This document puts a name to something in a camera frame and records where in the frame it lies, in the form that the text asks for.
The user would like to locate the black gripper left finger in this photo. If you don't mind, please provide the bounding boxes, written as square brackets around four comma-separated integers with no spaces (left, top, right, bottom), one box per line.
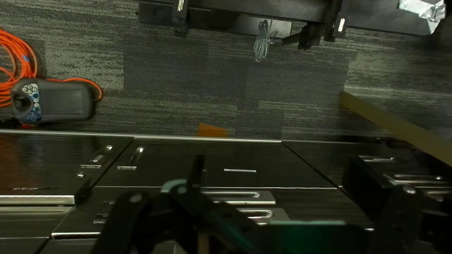
[90,154,265,254]

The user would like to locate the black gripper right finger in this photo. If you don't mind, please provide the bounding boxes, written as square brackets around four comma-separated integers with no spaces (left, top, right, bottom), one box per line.
[342,154,452,254]

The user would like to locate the small orange floor scrap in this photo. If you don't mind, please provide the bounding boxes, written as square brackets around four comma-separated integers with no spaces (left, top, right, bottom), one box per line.
[196,123,229,139]

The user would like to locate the dark handheld controller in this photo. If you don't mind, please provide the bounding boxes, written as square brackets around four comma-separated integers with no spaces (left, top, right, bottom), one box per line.
[10,78,94,124]

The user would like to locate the crumpled white paper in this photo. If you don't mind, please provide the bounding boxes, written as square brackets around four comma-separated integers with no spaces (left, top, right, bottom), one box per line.
[397,0,448,36]

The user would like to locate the wooden post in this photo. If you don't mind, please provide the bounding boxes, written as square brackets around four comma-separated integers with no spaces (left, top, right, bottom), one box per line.
[337,91,452,168]

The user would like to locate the black drawer steel handle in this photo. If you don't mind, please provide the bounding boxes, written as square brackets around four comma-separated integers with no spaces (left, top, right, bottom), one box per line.
[51,185,376,239]

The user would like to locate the light blue coiled cord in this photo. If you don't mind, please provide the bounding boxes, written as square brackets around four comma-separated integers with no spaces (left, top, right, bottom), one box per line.
[251,19,280,64]

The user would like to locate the black table base frame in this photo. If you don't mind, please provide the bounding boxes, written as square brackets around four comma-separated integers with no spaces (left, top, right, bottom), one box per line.
[137,0,436,51]

